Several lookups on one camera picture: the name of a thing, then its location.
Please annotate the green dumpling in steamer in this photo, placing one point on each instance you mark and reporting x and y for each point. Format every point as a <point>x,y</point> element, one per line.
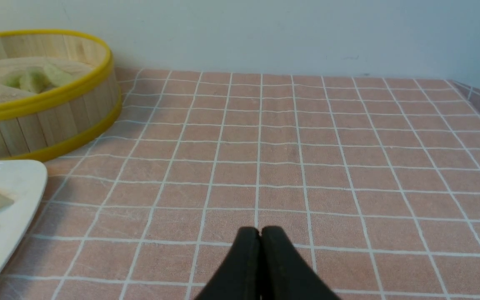
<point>56,76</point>
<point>12,79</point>
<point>34,81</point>

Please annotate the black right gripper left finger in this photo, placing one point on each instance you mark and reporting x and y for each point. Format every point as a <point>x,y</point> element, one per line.
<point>236,277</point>

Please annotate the yellow rimmed bamboo steamer basket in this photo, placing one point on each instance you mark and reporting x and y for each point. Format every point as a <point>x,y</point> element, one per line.
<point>56,122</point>

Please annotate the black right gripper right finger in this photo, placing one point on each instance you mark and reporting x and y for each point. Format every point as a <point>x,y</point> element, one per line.
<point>287,275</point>

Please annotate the white square plate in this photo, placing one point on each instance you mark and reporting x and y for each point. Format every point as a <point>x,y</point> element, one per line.
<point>23,181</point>

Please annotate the pink checkered tablecloth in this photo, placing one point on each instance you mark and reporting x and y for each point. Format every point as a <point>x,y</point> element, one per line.
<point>376,181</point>

